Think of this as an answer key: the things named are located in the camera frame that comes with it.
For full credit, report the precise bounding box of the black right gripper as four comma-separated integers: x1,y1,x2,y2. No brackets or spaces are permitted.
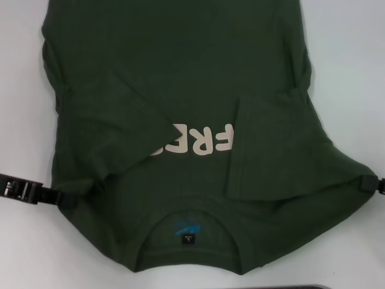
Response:
359,175,385,196

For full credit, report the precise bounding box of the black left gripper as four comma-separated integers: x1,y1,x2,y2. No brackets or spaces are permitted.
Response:
0,173,75,209

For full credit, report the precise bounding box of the dark green FREE t-shirt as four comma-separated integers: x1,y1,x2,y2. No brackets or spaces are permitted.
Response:
40,0,377,275

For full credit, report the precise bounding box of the dark rounded base edge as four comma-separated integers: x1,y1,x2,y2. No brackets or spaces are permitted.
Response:
281,283,328,289

